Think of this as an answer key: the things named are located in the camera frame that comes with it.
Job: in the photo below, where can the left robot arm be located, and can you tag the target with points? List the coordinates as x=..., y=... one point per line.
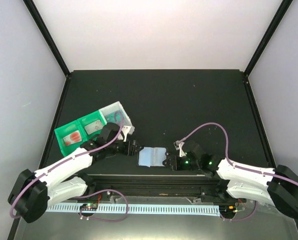
x=35, y=191

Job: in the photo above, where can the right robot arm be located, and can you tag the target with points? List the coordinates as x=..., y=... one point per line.
x=272, y=186

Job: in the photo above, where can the right black frame post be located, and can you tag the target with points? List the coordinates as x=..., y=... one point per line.
x=272, y=27

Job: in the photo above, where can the green plastic bin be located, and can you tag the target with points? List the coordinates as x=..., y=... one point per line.
x=78, y=124

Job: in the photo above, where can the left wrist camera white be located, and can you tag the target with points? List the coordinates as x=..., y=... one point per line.
x=126, y=130

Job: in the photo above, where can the right circuit board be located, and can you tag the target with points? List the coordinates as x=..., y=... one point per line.
x=231, y=208

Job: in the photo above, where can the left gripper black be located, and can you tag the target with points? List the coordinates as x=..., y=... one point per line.
x=132, y=148

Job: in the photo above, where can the red white card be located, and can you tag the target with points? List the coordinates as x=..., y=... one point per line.
x=71, y=137

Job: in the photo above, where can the black aluminium rail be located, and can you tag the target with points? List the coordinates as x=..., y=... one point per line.
x=156, y=185

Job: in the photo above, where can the white card in green bin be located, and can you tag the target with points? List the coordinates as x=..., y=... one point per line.
x=93, y=127

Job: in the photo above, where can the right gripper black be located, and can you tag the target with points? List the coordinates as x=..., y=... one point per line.
x=174, y=163

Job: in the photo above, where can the left circuit board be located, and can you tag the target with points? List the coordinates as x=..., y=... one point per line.
x=89, y=207

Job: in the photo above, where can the left black frame post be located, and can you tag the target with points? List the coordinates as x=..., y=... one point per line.
x=35, y=14

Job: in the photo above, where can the white translucent bin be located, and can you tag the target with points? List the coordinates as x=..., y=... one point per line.
x=116, y=106

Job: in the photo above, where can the circuit board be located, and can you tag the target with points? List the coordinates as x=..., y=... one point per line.
x=231, y=208
x=89, y=207

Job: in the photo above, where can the teal card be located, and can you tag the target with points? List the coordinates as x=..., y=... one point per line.
x=115, y=117

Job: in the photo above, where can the black frame post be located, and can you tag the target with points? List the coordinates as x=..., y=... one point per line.
x=35, y=14
x=272, y=27

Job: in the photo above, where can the white slotted cable duct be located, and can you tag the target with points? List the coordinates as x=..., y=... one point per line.
x=140, y=209

